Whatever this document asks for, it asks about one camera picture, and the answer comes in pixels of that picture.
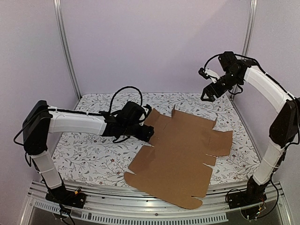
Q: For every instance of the right aluminium frame post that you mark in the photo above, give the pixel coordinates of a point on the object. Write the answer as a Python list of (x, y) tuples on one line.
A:
[(249, 28)]

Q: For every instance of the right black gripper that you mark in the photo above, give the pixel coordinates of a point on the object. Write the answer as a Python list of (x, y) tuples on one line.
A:
[(212, 89)]

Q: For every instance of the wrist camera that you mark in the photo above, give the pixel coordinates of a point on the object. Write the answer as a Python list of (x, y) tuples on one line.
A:
[(207, 73), (146, 111)]

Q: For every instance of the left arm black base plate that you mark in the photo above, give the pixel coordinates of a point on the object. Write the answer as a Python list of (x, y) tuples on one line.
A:
[(66, 197)]

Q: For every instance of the left aluminium frame post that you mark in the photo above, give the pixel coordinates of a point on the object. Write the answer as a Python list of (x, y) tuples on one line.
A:
[(65, 48)]

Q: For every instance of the aluminium front rail base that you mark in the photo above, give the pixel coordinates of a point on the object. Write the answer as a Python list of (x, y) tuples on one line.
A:
[(110, 205)]

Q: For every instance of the brown cardboard box sheet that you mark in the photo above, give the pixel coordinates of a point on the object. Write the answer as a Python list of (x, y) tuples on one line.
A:
[(176, 165)]

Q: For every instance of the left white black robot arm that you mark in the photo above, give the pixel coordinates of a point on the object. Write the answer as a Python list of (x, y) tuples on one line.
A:
[(44, 119)]

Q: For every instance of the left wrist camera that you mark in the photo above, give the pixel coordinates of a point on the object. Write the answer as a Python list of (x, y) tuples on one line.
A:
[(146, 111)]

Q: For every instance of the floral patterned table mat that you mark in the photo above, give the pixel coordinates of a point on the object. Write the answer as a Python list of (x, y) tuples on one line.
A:
[(97, 160)]

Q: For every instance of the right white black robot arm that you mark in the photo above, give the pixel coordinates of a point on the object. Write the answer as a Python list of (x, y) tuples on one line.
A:
[(285, 127)]

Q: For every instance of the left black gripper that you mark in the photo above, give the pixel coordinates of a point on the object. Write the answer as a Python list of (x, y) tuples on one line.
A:
[(147, 133)]

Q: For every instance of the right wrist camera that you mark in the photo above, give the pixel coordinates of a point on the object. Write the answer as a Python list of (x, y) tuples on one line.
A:
[(207, 73)]

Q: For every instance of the aluminium frame post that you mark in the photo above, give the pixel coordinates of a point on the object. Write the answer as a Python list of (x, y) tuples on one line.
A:
[(65, 48), (249, 28)]

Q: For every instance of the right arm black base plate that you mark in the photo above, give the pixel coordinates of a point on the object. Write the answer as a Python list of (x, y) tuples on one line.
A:
[(236, 198)]

